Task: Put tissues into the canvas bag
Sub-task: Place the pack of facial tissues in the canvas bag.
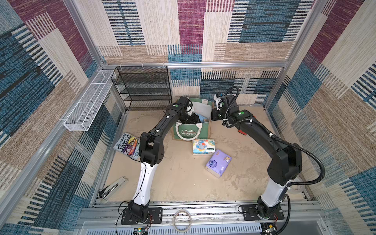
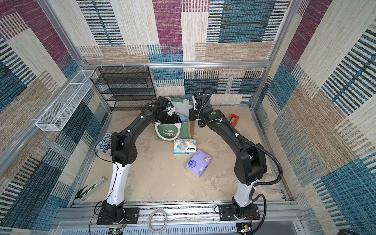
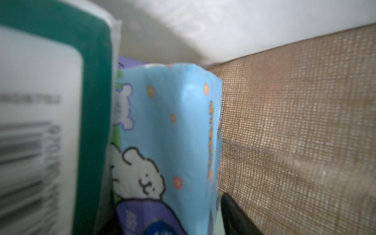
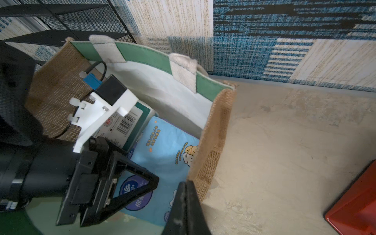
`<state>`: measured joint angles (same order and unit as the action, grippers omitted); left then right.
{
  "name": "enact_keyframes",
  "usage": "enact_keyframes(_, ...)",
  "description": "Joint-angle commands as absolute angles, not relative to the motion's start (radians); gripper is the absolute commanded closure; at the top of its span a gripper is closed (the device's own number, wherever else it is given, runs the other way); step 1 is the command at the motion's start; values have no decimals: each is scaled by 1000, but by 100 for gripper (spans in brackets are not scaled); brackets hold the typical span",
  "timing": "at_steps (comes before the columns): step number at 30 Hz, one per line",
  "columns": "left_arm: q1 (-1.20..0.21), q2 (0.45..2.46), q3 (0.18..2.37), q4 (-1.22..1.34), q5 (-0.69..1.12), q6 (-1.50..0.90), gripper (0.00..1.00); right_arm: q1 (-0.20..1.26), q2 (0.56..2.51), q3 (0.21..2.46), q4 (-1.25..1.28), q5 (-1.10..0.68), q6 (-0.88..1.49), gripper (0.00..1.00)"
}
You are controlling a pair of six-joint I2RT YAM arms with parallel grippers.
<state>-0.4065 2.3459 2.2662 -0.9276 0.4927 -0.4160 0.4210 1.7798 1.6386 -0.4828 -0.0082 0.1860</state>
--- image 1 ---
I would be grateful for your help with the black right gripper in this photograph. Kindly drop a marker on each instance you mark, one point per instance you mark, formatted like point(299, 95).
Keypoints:
point(216, 114)

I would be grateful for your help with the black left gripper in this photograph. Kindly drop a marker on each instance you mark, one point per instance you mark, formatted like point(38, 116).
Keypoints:
point(196, 120)

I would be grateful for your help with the green canvas Christmas bag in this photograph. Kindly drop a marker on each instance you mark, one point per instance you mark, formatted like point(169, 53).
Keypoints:
point(189, 132)

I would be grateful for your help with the white cartoon tissue pack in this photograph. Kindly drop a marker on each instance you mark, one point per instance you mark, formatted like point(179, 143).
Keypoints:
point(203, 147)

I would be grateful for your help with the purple tissue pack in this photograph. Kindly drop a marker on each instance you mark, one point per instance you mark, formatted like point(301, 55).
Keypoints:
point(218, 163)

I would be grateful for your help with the light blue tissue pack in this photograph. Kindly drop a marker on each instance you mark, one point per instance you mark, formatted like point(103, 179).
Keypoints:
point(202, 118)

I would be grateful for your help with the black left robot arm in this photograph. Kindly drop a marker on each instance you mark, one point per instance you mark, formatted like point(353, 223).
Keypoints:
point(151, 154)

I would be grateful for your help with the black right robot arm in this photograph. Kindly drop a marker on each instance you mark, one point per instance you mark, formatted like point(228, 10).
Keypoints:
point(286, 161)

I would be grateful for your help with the red tape dispenser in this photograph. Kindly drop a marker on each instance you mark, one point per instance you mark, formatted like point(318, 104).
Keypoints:
point(243, 133)

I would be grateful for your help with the colourful children's book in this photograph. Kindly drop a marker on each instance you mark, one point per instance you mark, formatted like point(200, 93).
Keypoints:
point(129, 145)

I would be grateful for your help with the clear plastic ruler tool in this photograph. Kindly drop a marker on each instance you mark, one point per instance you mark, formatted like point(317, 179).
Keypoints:
point(108, 191)

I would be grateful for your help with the clear tape roll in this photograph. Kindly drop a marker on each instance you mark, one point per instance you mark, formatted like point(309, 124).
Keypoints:
point(296, 189)

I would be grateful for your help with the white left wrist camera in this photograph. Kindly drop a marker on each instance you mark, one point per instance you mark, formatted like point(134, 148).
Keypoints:
point(190, 108)

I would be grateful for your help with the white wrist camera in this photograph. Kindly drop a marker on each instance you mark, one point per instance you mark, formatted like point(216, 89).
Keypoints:
point(190, 108)
point(218, 100)

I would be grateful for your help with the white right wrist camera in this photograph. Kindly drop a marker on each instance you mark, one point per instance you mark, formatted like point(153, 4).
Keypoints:
point(218, 100)

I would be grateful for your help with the black wire shelf rack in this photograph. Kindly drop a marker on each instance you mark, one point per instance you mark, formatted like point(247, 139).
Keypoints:
point(143, 87)

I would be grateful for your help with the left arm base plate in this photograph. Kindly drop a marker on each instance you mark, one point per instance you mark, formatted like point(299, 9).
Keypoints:
point(151, 215)

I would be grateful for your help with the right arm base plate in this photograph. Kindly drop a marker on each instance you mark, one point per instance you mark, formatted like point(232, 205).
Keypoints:
point(255, 212)

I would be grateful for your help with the white wire mesh basket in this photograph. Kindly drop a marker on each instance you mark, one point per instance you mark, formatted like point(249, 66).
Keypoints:
point(85, 111)

